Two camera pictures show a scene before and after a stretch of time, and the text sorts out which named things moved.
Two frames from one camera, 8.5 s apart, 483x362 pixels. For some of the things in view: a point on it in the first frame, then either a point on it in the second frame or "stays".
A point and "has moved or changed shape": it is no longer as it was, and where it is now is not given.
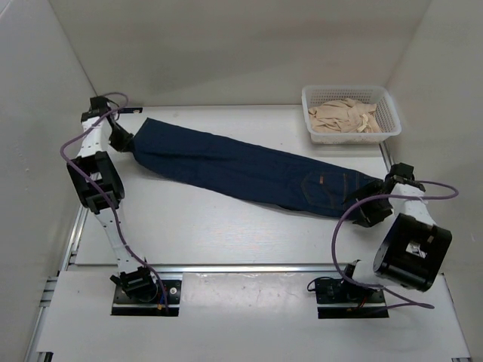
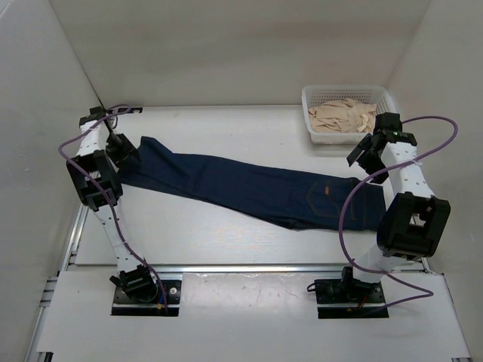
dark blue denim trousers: [256, 173] has moved or changed shape
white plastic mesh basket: [349, 115] stays
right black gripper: [370, 217] → [352, 157]
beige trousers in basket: [345, 116] stays
